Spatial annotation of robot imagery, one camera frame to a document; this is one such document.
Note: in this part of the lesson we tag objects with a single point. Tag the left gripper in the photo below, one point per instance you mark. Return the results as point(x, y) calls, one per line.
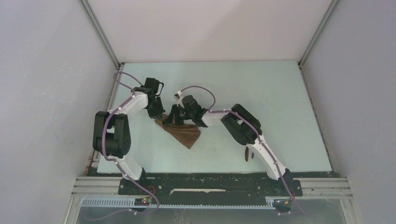
point(158, 113)

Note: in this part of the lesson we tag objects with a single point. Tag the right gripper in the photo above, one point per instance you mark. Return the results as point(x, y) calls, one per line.
point(173, 118)

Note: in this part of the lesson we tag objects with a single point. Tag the brown cloth napkin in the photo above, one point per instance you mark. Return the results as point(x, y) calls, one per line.
point(186, 134)

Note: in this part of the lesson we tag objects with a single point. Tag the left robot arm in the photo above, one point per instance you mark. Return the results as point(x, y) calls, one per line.
point(112, 135)

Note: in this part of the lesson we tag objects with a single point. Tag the left controller board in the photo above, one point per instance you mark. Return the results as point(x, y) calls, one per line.
point(143, 201)

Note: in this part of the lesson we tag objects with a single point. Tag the controller board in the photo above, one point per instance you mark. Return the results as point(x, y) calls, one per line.
point(283, 203)
point(143, 201)

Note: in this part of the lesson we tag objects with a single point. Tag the right controller board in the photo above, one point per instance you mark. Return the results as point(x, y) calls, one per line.
point(283, 203)

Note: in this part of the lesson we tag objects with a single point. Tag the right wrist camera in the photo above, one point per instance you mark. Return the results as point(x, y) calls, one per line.
point(188, 103)

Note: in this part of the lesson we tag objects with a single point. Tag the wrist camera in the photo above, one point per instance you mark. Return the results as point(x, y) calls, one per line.
point(188, 103)
point(154, 84)

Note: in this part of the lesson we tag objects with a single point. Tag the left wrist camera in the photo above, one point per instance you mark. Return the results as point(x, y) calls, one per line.
point(154, 84)

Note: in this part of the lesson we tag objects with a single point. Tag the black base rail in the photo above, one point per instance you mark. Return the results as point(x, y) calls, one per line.
point(217, 188)

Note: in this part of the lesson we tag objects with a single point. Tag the left aluminium frame post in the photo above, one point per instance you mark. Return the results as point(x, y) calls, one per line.
point(92, 18)

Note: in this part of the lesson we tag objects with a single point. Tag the aluminium frame post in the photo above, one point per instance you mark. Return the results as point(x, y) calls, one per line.
point(92, 18)
point(320, 28)

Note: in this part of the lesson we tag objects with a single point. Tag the white cable duct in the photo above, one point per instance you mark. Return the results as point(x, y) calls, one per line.
point(131, 203)

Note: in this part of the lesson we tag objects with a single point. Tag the right aluminium frame post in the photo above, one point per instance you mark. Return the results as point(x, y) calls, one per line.
point(320, 28)

